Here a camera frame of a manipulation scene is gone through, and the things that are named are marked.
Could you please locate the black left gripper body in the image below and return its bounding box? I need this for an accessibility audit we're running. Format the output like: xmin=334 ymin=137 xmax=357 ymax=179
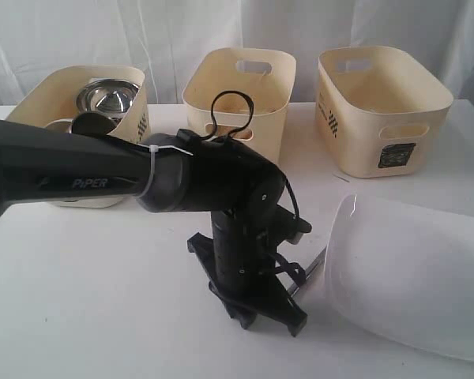
xmin=187 ymin=207 xmax=297 ymax=313

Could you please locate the steel knife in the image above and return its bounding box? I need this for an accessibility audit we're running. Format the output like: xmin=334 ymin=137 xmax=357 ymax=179
xmin=288 ymin=247 xmax=327 ymax=296

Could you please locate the steel mug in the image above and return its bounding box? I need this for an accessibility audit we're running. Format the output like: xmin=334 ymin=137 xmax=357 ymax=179
xmin=69 ymin=111 xmax=117 ymax=135
xmin=44 ymin=118 xmax=72 ymax=133

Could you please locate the steel bowl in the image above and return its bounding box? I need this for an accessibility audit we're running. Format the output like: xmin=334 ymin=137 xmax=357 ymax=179
xmin=75 ymin=78 xmax=139 ymax=118

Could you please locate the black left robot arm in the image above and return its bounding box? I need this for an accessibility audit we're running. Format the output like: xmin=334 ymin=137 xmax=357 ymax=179
xmin=0 ymin=120 xmax=307 ymax=335

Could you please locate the white rectangular plate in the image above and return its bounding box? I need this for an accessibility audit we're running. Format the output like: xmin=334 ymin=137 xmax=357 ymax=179
xmin=324 ymin=195 xmax=474 ymax=362

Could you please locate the cream bin with triangle mark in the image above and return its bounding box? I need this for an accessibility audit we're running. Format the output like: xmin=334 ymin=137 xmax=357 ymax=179
xmin=182 ymin=47 xmax=296 ymax=163

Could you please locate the cream bin with square mark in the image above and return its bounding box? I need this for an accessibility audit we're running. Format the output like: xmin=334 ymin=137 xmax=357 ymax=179
xmin=315 ymin=46 xmax=453 ymax=178

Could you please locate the cream bin with circle mark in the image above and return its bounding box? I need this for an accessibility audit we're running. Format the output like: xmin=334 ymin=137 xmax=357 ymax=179
xmin=2 ymin=66 xmax=150 ymax=208

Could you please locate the white backdrop curtain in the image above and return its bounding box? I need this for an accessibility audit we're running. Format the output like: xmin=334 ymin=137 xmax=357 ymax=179
xmin=0 ymin=1 xmax=474 ymax=105

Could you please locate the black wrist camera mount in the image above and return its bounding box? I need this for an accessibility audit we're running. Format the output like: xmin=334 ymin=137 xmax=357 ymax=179
xmin=270 ymin=205 xmax=312 ymax=245

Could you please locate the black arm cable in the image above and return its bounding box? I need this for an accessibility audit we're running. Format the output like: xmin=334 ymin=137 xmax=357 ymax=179
xmin=205 ymin=91 xmax=301 ymax=222

